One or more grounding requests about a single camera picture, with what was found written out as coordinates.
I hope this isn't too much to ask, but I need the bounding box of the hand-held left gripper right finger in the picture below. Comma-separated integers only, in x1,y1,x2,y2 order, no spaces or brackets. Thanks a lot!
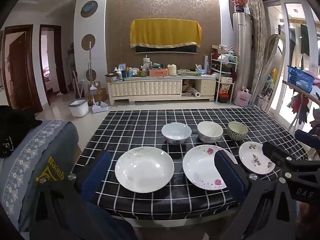
214,151,298,240

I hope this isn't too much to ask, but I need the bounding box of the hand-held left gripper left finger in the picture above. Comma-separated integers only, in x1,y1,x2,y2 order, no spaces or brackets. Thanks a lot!
29,151,138,240

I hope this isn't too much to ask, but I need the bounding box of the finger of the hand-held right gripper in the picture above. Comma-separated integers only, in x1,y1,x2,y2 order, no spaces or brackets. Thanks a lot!
262,142,320,178
295,129,320,153

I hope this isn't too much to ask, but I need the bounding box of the small white patterned plate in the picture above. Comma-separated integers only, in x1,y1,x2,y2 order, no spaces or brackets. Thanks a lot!
239,141,276,175

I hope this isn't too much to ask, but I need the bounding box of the white plate with pink flowers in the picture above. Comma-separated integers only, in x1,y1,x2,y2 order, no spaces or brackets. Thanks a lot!
182,144,238,190

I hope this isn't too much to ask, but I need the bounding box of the green patterned bowl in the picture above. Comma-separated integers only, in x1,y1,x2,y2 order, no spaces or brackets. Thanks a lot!
227,121,249,141

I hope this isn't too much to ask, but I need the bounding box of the plain white plate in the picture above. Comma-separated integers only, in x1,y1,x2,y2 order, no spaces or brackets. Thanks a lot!
114,146,175,193

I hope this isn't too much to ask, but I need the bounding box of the cream white bowl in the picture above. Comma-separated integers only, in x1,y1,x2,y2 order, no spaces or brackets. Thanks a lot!
197,121,224,144

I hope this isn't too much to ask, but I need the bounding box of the white bowl with floral base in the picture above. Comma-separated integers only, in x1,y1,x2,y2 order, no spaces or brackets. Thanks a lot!
161,122,192,145

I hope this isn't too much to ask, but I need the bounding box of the blue plastic basket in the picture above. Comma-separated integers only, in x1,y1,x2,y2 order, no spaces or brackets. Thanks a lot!
287,65,315,93

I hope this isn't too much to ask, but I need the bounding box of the pink bag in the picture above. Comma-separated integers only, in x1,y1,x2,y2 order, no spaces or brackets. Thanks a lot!
234,87,252,107

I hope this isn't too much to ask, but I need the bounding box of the white dustpan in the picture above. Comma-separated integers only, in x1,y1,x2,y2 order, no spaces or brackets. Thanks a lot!
91,85,108,113

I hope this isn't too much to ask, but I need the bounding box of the black checked tablecloth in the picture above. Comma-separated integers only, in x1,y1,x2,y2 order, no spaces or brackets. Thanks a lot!
72,107,308,221

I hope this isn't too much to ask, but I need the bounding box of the white mop bucket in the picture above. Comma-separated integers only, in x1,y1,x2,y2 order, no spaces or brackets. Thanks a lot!
68,98,89,117

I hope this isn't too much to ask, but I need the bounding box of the grey embroidered chair cover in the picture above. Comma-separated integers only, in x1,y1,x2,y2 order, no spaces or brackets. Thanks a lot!
0,120,80,232

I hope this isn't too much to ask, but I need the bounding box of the cardboard box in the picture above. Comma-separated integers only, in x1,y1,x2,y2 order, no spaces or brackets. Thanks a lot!
87,81,108,105

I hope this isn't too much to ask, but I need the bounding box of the white shelf rack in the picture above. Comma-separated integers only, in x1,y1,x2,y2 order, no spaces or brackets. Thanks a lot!
209,46,238,103

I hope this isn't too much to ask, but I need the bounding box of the black cloth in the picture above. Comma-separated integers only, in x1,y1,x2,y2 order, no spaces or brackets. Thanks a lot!
0,105,43,158

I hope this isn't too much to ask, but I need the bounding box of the cream television cabinet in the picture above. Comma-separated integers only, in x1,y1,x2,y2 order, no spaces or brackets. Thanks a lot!
106,76,217,105

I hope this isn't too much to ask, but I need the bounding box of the standing air conditioner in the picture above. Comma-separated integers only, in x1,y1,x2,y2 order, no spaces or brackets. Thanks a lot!
232,12,253,105

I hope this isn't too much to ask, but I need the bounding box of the patterned curtain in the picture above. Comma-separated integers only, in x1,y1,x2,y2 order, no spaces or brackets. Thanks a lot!
246,0,266,110

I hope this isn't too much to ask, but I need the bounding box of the mop with metal pole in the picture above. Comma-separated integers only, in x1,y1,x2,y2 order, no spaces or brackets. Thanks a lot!
86,41,94,100

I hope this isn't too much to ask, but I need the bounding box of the glass sliding door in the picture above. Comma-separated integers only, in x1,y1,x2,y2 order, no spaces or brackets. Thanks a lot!
262,0,320,130

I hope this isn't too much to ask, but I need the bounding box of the dark brown door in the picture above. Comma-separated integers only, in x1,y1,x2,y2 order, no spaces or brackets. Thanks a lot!
2,25,43,113

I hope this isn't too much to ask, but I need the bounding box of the black television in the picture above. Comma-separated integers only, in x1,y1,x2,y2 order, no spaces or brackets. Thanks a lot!
135,44,197,55

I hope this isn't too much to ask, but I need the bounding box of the vase of red flowers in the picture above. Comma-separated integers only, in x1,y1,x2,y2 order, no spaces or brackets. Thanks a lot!
230,0,248,12

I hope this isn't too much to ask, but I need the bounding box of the yellow television cover cloth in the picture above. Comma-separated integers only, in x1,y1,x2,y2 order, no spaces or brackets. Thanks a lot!
130,18,202,48

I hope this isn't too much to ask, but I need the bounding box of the brown door frame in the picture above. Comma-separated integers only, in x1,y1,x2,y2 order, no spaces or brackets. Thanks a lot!
39,24,67,105

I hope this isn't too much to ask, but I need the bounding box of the blue round wall plate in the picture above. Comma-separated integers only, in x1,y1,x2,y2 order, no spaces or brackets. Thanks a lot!
80,1,98,18

